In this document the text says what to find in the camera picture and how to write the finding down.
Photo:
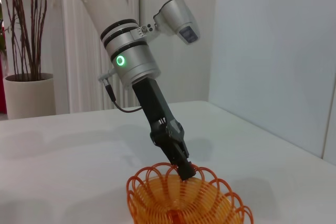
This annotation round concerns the dried branch plant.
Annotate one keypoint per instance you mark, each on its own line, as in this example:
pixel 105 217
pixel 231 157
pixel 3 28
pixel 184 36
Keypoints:
pixel 32 66

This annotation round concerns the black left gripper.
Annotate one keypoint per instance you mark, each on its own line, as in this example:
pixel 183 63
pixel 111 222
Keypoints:
pixel 153 106

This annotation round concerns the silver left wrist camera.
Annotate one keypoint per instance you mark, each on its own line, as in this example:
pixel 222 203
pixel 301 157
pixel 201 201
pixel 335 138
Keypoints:
pixel 178 16

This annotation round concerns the white ribbed radiator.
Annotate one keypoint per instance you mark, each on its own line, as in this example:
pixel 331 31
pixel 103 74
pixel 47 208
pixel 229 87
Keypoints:
pixel 78 51

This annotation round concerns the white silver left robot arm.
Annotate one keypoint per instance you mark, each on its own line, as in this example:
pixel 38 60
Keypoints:
pixel 126 48

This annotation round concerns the white plant pot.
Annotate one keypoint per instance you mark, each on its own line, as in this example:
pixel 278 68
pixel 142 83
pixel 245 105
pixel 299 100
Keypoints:
pixel 29 98

